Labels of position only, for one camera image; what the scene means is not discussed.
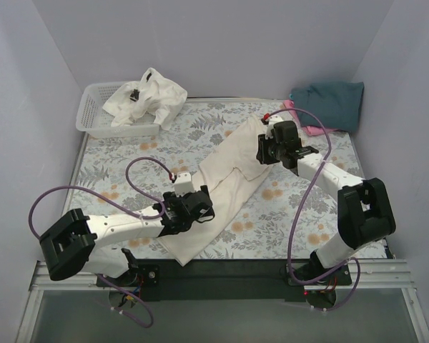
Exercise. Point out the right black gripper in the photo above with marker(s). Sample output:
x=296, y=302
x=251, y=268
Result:
x=263, y=151

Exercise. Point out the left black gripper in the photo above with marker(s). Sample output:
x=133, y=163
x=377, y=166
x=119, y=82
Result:
x=202, y=206

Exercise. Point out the cream t shirt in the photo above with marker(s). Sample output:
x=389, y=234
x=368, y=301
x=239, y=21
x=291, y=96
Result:
x=232, y=174

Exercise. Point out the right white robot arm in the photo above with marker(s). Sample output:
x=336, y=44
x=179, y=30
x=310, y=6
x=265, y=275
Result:
x=364, y=213

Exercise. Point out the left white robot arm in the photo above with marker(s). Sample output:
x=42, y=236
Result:
x=72, y=244

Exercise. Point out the pink folded t shirt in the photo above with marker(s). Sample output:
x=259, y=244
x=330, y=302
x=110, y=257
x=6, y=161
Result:
x=312, y=130

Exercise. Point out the floral table mat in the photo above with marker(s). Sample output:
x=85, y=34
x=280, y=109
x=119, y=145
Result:
x=285, y=215

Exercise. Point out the teal folded t shirt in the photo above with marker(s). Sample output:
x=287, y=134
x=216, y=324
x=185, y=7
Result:
x=332, y=104

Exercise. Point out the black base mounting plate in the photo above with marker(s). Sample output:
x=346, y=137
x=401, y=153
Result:
x=211, y=279

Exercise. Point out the white crumpled t shirt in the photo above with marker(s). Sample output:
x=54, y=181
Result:
x=152, y=94

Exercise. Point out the white plastic laundry basket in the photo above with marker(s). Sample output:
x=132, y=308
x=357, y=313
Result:
x=92, y=119

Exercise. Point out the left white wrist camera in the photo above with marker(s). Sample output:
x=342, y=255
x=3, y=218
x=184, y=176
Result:
x=183, y=184

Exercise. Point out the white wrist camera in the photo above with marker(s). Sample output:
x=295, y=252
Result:
x=270, y=121
x=183, y=184

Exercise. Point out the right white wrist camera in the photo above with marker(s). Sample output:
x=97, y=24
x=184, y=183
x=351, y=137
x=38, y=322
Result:
x=270, y=121

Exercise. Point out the aluminium frame rail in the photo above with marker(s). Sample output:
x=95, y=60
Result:
x=373, y=273

